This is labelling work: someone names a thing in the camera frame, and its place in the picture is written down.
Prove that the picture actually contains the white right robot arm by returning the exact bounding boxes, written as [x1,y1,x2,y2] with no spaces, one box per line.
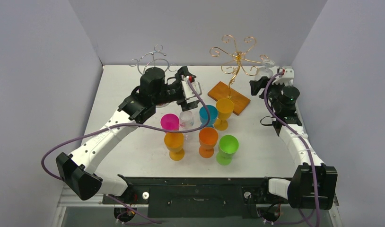
[249,77,338,210]

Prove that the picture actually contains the yellow wine glass at back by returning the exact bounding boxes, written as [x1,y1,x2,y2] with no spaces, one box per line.
[214,98,234,131]

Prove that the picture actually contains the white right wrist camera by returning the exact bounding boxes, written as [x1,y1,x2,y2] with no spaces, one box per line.
[273,66,295,85]

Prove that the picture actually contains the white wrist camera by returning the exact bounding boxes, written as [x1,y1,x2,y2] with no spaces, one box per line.
[181,76,202,103]
[273,66,295,85]

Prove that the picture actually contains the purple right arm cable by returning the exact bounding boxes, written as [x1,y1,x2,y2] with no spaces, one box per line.
[263,71,321,227]

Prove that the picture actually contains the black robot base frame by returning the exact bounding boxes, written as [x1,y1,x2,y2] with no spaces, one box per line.
[103,177,288,218]

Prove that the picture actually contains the yellow wine glass in front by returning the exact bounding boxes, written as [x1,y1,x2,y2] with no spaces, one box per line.
[164,132,184,161]

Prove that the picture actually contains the pink plastic wine glass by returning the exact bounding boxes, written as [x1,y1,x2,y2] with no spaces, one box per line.
[160,113,180,131]

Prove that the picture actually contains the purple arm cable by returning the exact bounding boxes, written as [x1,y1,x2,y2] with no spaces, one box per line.
[41,79,211,182]
[263,71,321,227]

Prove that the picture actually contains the orange plastic wine glass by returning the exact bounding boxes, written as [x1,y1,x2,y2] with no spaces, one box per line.
[199,127,219,158]

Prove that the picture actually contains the clear patterned wine glass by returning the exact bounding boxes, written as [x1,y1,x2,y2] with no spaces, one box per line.
[254,59,275,80]

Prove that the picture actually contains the gold wire glass rack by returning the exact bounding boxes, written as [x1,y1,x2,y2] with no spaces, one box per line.
[208,35,263,116]

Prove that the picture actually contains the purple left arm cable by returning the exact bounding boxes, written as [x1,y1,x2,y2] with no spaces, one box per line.
[41,79,211,182]

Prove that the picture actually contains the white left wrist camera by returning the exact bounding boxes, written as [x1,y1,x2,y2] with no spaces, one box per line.
[181,76,202,103]

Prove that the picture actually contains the silver wire glass rack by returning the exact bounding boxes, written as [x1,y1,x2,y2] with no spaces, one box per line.
[130,44,178,108]

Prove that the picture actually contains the green plastic wine glass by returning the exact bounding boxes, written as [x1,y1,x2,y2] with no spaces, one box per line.
[216,135,239,166]

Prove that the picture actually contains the yellow wine glass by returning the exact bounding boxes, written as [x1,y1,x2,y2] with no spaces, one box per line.
[214,98,234,131]
[164,132,184,161]

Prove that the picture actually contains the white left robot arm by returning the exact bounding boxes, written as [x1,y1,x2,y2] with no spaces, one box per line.
[55,66,202,203]

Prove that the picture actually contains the clear small wine glass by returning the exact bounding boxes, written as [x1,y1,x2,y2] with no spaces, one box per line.
[179,111,194,131]

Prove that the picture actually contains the blue plastic wine glass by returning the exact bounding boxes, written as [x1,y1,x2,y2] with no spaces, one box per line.
[199,105,219,128]

